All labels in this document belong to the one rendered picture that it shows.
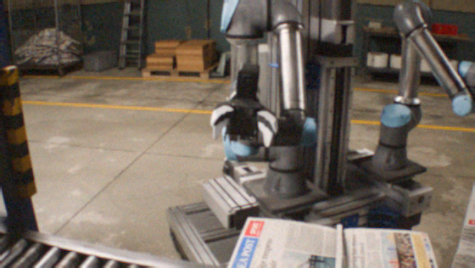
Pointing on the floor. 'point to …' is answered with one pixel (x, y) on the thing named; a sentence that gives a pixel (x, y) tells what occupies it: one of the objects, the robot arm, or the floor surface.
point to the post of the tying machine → (19, 214)
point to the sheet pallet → (182, 58)
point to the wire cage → (48, 46)
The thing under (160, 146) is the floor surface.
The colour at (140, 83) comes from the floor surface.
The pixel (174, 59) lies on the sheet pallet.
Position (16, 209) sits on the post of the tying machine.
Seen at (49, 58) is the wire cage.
